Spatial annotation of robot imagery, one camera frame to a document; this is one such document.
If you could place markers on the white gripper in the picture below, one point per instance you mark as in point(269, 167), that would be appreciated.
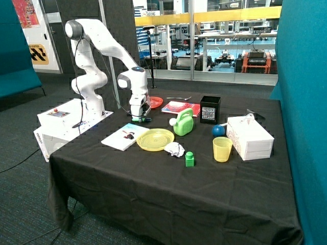
point(140, 105)

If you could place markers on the green highlighter blue cap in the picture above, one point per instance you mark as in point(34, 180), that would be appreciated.
point(141, 120)

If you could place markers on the pink highlighter black cap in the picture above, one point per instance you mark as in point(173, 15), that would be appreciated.
point(128, 135)

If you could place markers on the orange blue Springer book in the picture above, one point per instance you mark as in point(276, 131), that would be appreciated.
point(175, 107)

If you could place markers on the light blue airplanes book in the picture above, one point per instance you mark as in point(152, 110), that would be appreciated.
point(116, 139)

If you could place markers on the red plastic plate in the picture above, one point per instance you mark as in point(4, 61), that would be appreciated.
point(155, 102)

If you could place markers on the yellow plastic plate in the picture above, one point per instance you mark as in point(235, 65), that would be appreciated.
point(155, 139)

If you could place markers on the metal spoon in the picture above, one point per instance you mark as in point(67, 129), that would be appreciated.
point(179, 98)

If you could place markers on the green toy watering can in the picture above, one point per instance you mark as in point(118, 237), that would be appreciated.
point(183, 123)

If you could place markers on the crumpled white paper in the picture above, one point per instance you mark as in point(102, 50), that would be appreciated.
point(175, 149)

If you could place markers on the black square container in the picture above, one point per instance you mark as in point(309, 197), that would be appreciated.
point(210, 109)

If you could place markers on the green toy block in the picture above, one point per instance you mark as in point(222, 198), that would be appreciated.
point(189, 159)

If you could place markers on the white robot control box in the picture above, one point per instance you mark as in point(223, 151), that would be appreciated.
point(62, 124)

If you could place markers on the blue ball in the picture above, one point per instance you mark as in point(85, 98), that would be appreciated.
point(218, 131)

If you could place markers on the black tablecloth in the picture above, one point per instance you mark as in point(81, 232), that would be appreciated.
point(155, 194)

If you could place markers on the yellow plastic cup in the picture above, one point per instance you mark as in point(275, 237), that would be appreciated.
point(221, 149)

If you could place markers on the black yellow hazard sign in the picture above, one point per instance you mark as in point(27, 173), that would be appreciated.
point(38, 54)

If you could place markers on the white cardboard box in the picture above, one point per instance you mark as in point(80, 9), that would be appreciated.
point(249, 138)

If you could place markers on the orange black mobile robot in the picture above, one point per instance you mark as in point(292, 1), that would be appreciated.
point(256, 62)

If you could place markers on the teal sofa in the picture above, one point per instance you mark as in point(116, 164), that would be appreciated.
point(17, 72)

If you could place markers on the colourful wall poster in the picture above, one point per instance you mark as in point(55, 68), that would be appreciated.
point(26, 13)

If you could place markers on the teal partition wall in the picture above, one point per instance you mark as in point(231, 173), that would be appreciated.
point(301, 89)

